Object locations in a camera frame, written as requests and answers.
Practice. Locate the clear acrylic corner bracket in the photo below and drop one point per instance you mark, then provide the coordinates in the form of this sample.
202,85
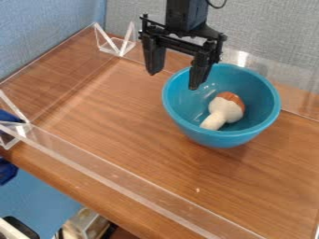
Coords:
114,45

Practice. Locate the white brown toy mushroom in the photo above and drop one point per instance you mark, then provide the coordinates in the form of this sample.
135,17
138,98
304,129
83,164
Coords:
226,110

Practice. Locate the blue clamp object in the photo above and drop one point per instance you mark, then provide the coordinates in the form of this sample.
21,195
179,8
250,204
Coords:
8,169

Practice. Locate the blue plastic bowl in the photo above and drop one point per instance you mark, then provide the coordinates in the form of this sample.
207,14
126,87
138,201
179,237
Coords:
187,106

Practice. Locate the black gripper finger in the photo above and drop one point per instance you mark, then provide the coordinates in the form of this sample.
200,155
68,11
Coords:
154,53
199,70

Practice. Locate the clear acrylic left bracket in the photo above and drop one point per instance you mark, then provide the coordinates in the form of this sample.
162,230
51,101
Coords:
13,123

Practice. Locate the white box under table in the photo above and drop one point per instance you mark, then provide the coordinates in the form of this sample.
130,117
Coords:
85,225

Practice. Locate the clear acrylic front barrier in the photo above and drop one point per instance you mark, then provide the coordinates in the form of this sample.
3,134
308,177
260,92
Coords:
187,214

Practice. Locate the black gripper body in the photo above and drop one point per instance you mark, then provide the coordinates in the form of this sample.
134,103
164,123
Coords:
202,39

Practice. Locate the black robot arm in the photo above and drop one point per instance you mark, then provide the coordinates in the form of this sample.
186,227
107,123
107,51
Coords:
184,15

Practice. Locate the black white device corner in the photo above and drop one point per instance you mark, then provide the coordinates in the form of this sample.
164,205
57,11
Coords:
13,229

